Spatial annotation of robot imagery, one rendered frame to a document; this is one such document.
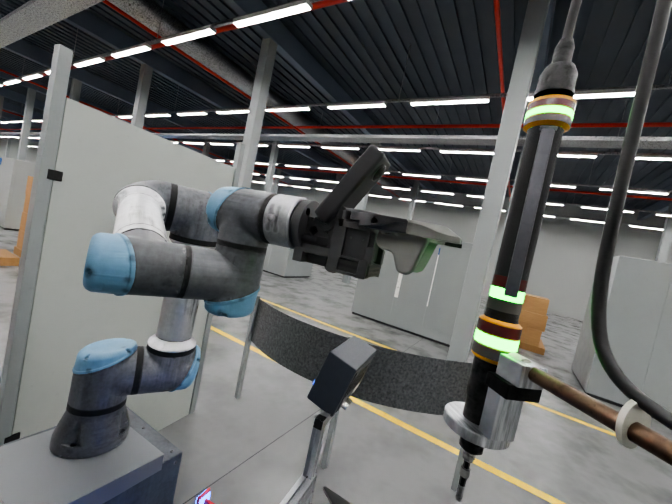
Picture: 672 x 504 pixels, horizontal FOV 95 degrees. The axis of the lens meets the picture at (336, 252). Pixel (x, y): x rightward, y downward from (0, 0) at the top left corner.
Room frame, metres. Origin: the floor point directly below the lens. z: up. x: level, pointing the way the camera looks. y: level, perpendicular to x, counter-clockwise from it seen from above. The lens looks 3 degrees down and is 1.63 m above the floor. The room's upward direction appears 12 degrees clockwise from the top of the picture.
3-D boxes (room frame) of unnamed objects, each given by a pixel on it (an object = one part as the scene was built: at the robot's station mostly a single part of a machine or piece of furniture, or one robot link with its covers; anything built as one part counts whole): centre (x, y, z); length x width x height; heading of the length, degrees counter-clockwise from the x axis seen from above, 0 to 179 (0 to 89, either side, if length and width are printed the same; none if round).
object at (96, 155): (1.90, 1.12, 1.10); 1.21 x 0.05 x 2.20; 158
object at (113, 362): (0.73, 0.49, 1.20); 0.13 x 0.12 x 0.14; 125
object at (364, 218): (0.36, -0.04, 1.66); 0.09 x 0.05 x 0.02; 46
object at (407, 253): (0.34, -0.08, 1.64); 0.09 x 0.03 x 0.06; 46
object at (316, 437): (0.97, -0.06, 0.96); 0.03 x 0.03 x 0.20; 68
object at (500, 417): (0.33, -0.20, 1.50); 0.09 x 0.07 x 0.10; 13
